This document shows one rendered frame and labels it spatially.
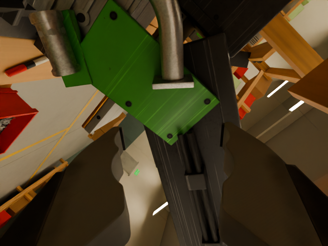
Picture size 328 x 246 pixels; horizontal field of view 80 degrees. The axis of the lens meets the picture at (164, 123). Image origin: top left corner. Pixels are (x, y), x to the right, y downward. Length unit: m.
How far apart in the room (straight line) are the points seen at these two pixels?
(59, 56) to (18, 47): 0.26
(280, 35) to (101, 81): 0.91
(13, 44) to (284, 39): 1.00
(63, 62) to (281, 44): 0.96
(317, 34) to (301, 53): 8.90
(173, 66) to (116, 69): 0.09
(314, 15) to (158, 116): 9.78
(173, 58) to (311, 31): 9.73
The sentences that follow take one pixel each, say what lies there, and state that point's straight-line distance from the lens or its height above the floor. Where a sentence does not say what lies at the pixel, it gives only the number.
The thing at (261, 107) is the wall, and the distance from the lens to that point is 9.67.
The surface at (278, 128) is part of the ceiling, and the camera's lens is 7.83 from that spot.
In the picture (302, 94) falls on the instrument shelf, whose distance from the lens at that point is 0.77.
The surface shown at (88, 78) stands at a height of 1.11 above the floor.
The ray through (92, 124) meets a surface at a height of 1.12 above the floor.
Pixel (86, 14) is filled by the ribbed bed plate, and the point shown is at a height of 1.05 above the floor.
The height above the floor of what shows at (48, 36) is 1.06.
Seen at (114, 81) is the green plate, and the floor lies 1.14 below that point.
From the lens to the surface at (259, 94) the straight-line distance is 4.24.
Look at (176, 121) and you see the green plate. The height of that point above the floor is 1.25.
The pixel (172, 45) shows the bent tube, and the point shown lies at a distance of 0.26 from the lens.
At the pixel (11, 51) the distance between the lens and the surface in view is 0.55.
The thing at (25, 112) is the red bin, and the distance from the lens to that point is 0.76.
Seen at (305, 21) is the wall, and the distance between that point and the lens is 9.90.
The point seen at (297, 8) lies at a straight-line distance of 9.27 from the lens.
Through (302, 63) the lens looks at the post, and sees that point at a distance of 1.12.
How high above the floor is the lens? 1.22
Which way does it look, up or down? 3 degrees up
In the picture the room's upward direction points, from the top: 135 degrees clockwise
